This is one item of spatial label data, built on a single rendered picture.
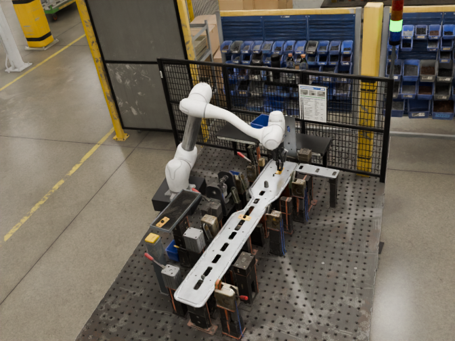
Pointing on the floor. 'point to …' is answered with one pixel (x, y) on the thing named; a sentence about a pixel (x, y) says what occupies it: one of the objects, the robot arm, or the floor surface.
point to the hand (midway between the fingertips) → (279, 165)
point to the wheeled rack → (55, 7)
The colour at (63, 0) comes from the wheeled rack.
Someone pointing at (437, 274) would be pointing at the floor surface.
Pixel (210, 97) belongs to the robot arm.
